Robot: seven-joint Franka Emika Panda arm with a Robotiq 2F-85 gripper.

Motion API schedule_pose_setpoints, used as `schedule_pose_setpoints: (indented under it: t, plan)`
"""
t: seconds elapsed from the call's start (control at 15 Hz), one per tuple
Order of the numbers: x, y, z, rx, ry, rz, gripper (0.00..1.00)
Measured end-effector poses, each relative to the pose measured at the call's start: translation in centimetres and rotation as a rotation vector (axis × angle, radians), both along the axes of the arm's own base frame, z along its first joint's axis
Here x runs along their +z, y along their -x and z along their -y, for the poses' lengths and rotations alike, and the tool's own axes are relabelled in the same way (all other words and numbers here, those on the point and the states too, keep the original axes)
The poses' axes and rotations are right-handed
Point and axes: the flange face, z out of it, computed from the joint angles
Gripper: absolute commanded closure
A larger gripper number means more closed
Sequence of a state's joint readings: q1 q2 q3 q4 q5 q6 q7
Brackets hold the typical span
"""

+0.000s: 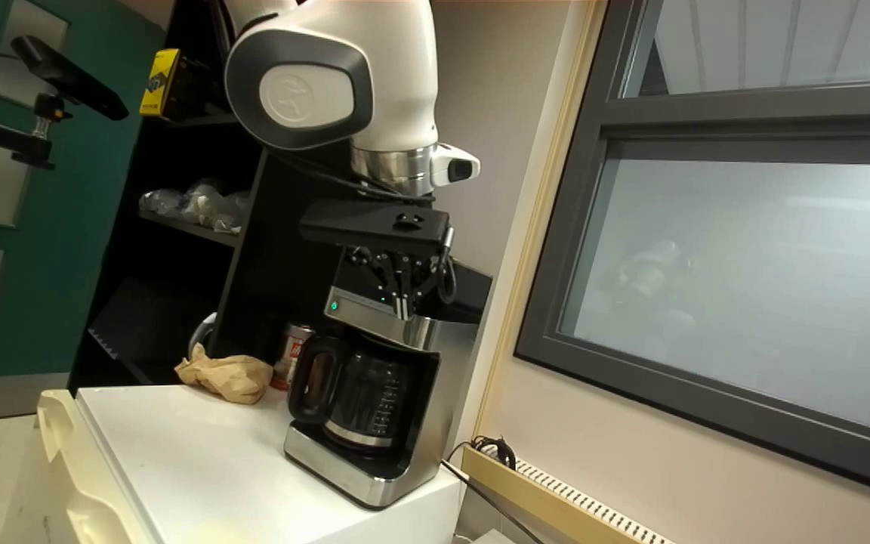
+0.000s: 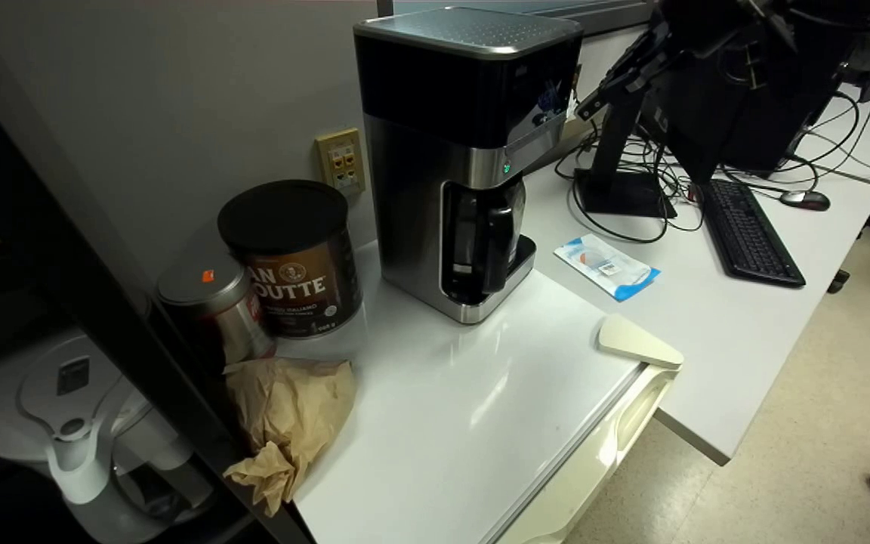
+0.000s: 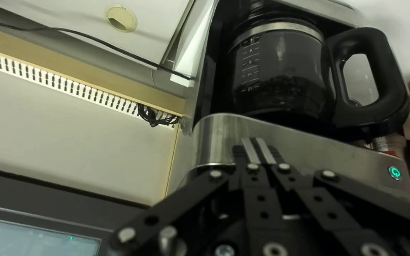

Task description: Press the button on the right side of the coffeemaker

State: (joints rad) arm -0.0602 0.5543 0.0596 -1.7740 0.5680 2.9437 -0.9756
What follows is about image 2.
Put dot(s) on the steel canister orange button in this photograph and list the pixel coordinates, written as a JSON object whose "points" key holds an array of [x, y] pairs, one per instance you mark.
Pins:
{"points": [[216, 304]]}

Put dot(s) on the beige wall outlet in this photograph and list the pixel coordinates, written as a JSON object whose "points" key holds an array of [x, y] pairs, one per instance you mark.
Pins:
{"points": [[341, 159]]}

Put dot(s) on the beige fridge hinge cover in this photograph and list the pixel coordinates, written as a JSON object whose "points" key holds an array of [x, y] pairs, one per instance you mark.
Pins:
{"points": [[638, 343]]}

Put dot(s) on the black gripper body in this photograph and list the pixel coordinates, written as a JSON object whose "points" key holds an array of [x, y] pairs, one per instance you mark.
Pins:
{"points": [[711, 26]]}

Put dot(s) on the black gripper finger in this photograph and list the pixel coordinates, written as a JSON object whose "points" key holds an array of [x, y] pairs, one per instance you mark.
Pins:
{"points": [[650, 69], [621, 69]]}

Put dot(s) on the glass coffee carafe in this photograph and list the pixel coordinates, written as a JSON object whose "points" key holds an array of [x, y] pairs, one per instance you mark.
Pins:
{"points": [[482, 237]]}

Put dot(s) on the black computer monitor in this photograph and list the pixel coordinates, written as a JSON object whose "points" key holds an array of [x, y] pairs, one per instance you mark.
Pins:
{"points": [[739, 109]]}

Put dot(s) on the brown coffee can black lid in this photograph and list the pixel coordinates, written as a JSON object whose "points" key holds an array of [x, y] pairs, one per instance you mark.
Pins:
{"points": [[300, 275]]}

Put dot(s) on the black monitor stand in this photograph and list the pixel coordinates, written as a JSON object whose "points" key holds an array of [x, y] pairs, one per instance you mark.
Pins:
{"points": [[621, 189]]}

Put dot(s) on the blue white wipes packet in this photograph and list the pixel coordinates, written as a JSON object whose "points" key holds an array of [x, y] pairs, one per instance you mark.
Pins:
{"points": [[606, 266]]}

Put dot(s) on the white mini fridge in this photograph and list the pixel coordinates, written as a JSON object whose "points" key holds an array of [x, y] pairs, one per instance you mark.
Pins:
{"points": [[476, 423]]}

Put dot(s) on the white water filter pitcher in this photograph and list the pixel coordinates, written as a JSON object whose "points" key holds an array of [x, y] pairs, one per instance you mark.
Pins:
{"points": [[63, 397]]}

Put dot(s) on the black computer mouse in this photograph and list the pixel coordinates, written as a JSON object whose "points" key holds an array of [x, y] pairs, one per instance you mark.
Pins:
{"points": [[805, 200]]}

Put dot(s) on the black and steel coffeemaker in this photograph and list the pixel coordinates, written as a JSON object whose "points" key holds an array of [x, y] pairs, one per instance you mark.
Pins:
{"points": [[453, 79]]}

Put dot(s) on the black shelf frame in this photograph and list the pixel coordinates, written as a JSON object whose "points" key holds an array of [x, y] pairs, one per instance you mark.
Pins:
{"points": [[44, 251]]}

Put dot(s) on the crumpled brown paper bag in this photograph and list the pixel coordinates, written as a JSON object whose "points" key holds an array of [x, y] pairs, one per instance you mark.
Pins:
{"points": [[289, 413]]}

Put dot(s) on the black computer keyboard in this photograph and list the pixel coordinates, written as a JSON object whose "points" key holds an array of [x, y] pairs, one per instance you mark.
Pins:
{"points": [[749, 233]]}

